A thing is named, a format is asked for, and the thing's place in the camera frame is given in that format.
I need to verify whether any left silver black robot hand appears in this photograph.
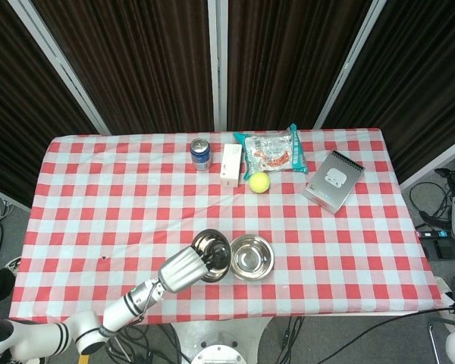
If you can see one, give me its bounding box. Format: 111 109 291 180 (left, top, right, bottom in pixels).
158 244 231 293

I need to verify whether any steel bowl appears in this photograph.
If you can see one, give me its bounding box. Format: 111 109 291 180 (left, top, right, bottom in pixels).
190 228 232 284
230 234 275 282
230 234 275 276

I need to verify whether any black power strip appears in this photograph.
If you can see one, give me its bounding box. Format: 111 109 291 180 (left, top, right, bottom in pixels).
415 227 455 240

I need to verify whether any black floor box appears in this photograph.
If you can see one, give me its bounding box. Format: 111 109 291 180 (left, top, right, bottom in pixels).
431 238 455 261

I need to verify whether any white partition base bar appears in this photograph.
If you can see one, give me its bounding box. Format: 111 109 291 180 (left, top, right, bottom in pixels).
397 132 455 191
0 183 33 212

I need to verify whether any white cardboard box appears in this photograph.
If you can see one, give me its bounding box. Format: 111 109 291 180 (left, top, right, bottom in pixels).
219 143 243 188

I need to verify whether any blue soda can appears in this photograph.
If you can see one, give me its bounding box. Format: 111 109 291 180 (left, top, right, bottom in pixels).
190 137 213 171

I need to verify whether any yellow tennis ball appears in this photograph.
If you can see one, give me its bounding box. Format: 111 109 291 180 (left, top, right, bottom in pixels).
249 171 271 194

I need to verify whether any grey metal stand leg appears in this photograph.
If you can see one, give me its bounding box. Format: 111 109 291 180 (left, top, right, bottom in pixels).
427 317 455 364

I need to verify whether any silver earbuds box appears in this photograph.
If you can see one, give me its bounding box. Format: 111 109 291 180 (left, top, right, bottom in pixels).
301 149 366 215

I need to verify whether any dark brown curtain panel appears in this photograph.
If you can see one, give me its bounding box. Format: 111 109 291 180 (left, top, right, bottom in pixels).
33 0 215 134
321 0 455 184
227 0 375 132
0 0 100 208

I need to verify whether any red white checked tablecloth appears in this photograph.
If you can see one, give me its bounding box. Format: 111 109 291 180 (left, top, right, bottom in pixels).
8 127 443 327

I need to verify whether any clear teal snack bag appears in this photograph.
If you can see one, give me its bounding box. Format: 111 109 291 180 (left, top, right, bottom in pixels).
233 123 309 181

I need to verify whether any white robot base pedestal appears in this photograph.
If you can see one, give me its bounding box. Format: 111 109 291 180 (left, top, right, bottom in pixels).
170 316 275 364

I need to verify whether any long black cable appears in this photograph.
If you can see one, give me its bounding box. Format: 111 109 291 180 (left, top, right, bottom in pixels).
318 307 455 364

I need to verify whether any white partition post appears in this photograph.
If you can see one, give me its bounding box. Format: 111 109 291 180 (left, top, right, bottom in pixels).
207 0 229 133
312 0 388 130
6 0 111 135

